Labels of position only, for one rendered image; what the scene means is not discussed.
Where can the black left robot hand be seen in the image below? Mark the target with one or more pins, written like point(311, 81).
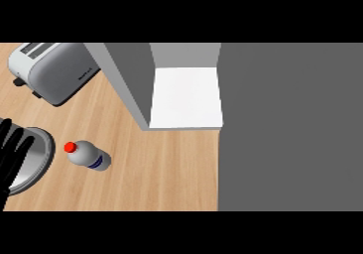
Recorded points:
point(5, 158)

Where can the red-capped water bottle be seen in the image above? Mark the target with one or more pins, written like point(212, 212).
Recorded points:
point(89, 157)

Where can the grey open cabinet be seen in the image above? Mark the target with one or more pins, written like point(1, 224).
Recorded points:
point(179, 96)

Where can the dark grey cabinet door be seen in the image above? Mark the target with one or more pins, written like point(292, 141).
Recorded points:
point(295, 127)

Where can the round silver metal pot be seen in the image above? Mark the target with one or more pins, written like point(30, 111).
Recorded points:
point(38, 158)

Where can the silver toaster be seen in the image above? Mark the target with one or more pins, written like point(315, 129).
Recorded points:
point(55, 72)

